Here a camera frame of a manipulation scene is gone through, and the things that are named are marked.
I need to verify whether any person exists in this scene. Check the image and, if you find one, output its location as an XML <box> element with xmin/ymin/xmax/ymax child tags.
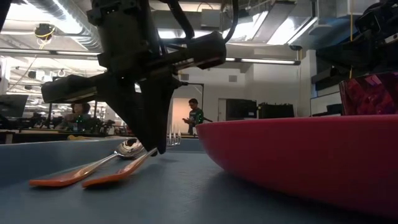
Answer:
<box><xmin>58</xmin><ymin>102</ymin><xmax>94</xmax><ymax>131</ymax></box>
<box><xmin>182</xmin><ymin>98</ymin><xmax>205</xmax><ymax>136</ymax></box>

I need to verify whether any ceiling light strip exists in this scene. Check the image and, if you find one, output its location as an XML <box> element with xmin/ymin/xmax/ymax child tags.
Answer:
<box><xmin>225</xmin><ymin>57</ymin><xmax>302</xmax><ymax>66</ymax></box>
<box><xmin>0</xmin><ymin>48</ymin><xmax>100</xmax><ymax>62</ymax></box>

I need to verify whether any black equipment case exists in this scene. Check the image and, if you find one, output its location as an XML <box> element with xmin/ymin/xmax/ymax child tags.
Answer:
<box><xmin>257</xmin><ymin>102</ymin><xmax>295</xmax><ymax>119</ymax></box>

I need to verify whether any red plastic plate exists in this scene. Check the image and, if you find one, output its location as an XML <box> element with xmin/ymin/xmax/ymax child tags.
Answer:
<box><xmin>195</xmin><ymin>114</ymin><xmax>398</xmax><ymax>218</ymax></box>

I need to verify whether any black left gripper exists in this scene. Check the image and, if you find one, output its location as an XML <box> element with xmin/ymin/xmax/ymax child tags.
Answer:
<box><xmin>40</xmin><ymin>23</ymin><xmax>227</xmax><ymax>156</ymax></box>

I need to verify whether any steel spoon orange handle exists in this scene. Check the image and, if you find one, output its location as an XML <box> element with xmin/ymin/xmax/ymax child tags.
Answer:
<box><xmin>29</xmin><ymin>138</ymin><xmax>146</xmax><ymax>187</ymax></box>

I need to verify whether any silver air duct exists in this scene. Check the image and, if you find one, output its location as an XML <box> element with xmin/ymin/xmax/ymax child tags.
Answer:
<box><xmin>27</xmin><ymin>0</ymin><xmax>103</xmax><ymax>52</ymax></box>

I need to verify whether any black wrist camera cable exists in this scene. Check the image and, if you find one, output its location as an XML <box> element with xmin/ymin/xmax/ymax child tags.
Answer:
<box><xmin>167</xmin><ymin>0</ymin><xmax>239</xmax><ymax>43</ymax></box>

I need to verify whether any yellow cable reel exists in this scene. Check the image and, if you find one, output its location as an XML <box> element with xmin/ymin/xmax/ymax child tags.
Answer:
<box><xmin>34</xmin><ymin>23</ymin><xmax>57</xmax><ymax>41</ymax></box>

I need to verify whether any steel fork orange handle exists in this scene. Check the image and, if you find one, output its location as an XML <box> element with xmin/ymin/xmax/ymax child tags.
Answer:
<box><xmin>82</xmin><ymin>124</ymin><xmax>182</xmax><ymax>189</ymax></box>

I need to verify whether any shiny purple red cup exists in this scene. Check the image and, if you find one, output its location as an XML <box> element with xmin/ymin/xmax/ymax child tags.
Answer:
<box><xmin>338</xmin><ymin>72</ymin><xmax>398</xmax><ymax>116</ymax></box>

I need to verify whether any black monitor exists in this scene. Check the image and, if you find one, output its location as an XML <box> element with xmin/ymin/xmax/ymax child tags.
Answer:
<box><xmin>226</xmin><ymin>98</ymin><xmax>257</xmax><ymax>121</ymax></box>
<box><xmin>0</xmin><ymin>94</ymin><xmax>29</xmax><ymax>118</ymax></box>

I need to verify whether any yellow cable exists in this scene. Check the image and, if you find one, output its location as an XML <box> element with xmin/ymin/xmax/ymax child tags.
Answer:
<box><xmin>348</xmin><ymin>0</ymin><xmax>354</xmax><ymax>79</ymax></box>

